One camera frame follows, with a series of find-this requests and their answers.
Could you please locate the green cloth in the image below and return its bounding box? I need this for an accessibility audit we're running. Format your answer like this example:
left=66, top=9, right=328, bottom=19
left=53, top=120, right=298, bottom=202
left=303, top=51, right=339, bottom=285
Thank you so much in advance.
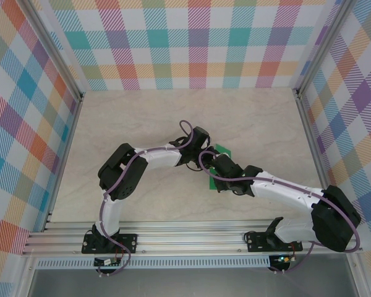
left=208, top=144, right=232, bottom=190

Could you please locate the circuit board with green light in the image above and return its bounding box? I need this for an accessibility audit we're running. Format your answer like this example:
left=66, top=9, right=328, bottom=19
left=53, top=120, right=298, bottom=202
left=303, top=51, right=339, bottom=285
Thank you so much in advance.
left=272, top=255, right=297, bottom=264

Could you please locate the grey metal panel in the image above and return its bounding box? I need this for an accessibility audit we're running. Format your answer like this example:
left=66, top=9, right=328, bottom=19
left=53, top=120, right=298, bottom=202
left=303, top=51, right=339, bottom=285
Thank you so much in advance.
left=27, top=267, right=359, bottom=297

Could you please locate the dark circuit board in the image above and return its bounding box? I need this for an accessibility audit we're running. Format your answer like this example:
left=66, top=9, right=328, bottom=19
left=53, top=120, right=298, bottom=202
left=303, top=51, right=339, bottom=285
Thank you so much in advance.
left=93, top=257, right=122, bottom=267

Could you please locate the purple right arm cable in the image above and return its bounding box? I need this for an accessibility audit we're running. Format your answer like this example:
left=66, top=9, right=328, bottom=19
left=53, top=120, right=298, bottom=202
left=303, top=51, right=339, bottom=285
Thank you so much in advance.
left=198, top=150, right=362, bottom=276

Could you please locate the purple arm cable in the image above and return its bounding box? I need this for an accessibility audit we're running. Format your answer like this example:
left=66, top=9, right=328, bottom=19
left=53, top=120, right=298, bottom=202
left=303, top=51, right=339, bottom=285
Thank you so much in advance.
left=198, top=150, right=362, bottom=276
left=96, top=119, right=195, bottom=277

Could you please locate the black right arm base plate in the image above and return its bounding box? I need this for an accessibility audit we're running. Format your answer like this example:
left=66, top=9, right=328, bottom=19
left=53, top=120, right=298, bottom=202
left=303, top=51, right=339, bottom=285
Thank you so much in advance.
left=244, top=231, right=303, bottom=253

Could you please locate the aluminium mounting rail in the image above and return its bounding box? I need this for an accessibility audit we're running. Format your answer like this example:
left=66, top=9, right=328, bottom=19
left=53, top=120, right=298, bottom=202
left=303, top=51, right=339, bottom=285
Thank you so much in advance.
left=21, top=220, right=364, bottom=256

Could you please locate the aluminium side rail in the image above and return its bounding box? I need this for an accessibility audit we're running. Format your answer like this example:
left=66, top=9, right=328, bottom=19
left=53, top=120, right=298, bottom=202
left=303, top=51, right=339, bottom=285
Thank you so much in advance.
left=293, top=89, right=341, bottom=228
left=42, top=95, right=85, bottom=231

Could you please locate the perforated cable tray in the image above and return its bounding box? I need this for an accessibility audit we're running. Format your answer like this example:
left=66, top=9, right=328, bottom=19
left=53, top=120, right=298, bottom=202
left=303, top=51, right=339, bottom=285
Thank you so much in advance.
left=35, top=256, right=271, bottom=269

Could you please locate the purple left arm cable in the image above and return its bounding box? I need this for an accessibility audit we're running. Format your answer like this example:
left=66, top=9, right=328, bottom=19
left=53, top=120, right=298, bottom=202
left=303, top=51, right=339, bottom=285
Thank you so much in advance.
left=96, top=119, right=195, bottom=277

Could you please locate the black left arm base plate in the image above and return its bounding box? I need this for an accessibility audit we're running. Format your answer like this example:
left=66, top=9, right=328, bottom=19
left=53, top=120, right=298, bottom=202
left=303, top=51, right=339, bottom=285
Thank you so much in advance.
left=82, top=233, right=139, bottom=255

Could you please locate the aluminium frame post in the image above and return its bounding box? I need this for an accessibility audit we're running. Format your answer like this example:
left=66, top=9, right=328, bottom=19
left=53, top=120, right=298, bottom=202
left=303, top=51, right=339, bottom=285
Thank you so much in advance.
left=20, top=0, right=85, bottom=102
left=294, top=0, right=354, bottom=94

